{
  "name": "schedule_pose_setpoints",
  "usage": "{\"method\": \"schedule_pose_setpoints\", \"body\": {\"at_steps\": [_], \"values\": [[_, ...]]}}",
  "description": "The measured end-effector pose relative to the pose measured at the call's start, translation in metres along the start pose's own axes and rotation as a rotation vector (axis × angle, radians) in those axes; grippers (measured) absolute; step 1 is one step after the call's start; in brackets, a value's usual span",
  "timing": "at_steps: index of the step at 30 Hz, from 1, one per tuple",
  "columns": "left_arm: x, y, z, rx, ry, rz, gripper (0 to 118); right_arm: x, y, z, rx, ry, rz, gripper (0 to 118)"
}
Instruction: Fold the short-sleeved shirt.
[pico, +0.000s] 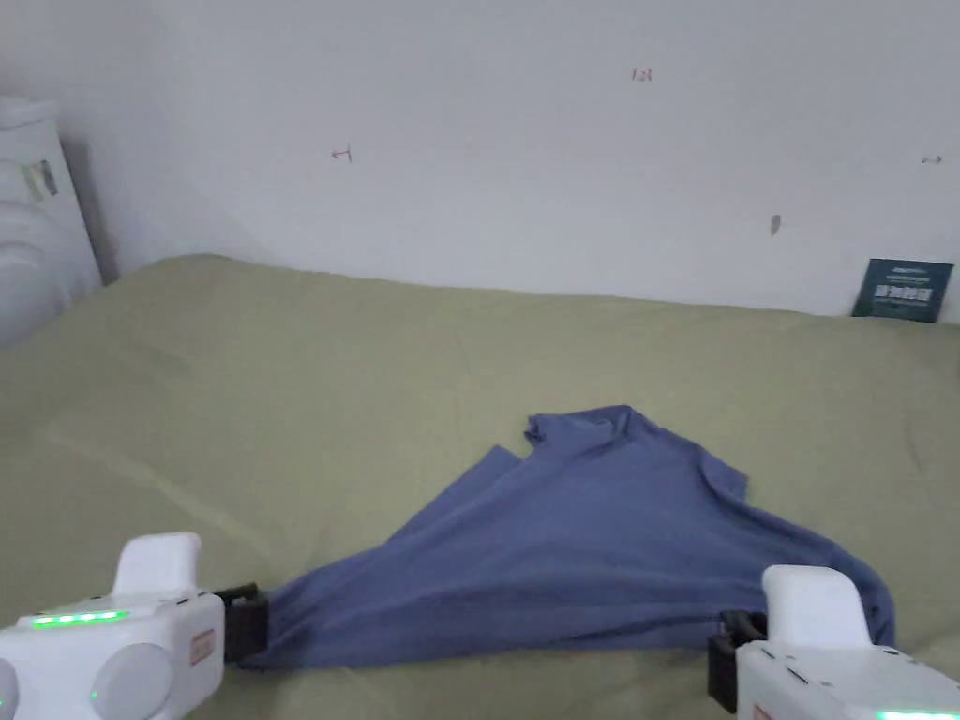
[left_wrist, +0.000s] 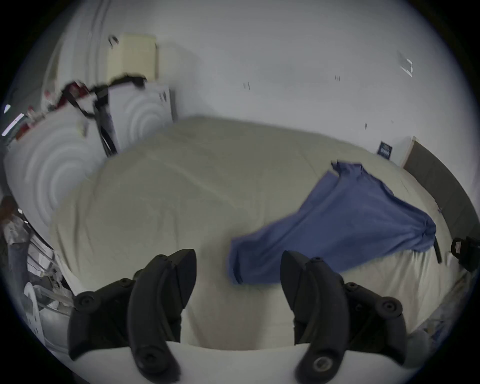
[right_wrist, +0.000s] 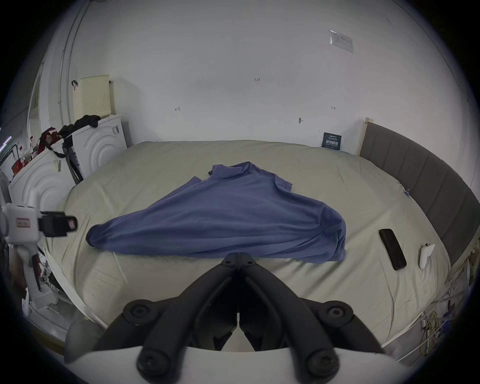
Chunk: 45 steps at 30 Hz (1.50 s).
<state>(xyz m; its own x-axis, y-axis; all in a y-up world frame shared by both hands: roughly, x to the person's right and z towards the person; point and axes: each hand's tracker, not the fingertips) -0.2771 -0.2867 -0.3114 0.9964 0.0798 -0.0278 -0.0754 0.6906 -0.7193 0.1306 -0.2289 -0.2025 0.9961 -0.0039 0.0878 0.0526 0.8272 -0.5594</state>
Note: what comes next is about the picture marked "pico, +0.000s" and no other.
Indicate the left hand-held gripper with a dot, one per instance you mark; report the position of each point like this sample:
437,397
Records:
142,652

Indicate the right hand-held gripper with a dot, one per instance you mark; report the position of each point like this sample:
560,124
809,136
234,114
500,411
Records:
825,660

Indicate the dark blue shirt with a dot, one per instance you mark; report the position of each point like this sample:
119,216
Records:
570,555

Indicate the bed with pale green sheet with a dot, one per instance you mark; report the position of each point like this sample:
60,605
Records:
300,390

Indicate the dark green card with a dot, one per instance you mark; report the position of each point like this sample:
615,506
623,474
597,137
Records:
903,289

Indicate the white washing machine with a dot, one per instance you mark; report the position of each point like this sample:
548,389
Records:
34,225

